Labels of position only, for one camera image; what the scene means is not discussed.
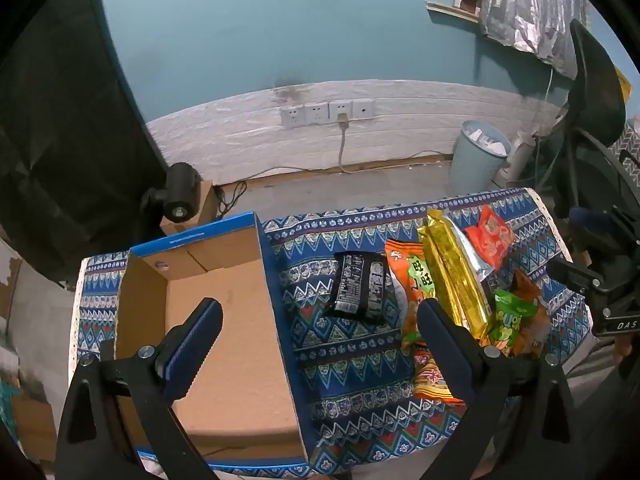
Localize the large black cloth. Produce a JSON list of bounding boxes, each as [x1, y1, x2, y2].
[[0, 0, 171, 288]]

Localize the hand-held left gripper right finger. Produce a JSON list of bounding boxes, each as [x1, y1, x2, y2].
[[416, 298, 591, 480]]

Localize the blue patterned tablecloth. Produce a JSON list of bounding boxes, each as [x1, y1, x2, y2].
[[70, 187, 593, 476]]

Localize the red snack packet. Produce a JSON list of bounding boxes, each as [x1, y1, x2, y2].
[[465, 205, 517, 272]]

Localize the black office chair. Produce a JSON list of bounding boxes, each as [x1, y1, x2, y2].
[[542, 19, 640, 261]]

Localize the wooden window sill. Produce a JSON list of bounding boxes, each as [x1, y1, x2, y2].
[[426, 1, 482, 24]]

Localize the white floor appliance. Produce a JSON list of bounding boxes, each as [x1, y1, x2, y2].
[[494, 132, 539, 189]]

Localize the orange snack bag green label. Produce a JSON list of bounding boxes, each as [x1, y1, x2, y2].
[[385, 239, 441, 351]]

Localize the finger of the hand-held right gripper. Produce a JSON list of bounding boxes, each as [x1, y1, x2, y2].
[[569, 206, 632, 242], [547, 257, 606, 295]]

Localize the silver snack packet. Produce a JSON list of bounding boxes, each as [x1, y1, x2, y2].
[[457, 230, 502, 286]]

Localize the person's grey trousers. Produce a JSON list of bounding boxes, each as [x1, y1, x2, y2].
[[562, 335, 640, 411]]

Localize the plain orange snack bag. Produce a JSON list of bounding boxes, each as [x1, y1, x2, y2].
[[507, 269, 551, 358]]

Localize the light blue trash bin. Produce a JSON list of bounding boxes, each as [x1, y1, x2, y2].
[[448, 120, 512, 196]]

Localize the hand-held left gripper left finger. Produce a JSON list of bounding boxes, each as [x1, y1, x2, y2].
[[55, 297, 223, 480]]

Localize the yellow orange patterned snack packet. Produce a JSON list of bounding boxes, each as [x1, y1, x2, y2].
[[413, 349, 465, 406]]

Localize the black cable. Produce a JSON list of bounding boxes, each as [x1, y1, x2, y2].
[[214, 180, 249, 220]]

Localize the black snack packet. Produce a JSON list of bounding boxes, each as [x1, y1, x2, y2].
[[322, 251, 392, 325]]

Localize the cardboard box blue rim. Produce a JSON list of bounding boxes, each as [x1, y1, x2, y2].
[[114, 211, 312, 471]]

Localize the silver foil curtain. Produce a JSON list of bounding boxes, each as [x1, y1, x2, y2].
[[480, 0, 593, 81]]

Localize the long gold snack packet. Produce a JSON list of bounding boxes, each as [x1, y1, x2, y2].
[[426, 207, 497, 332], [417, 222, 482, 342]]

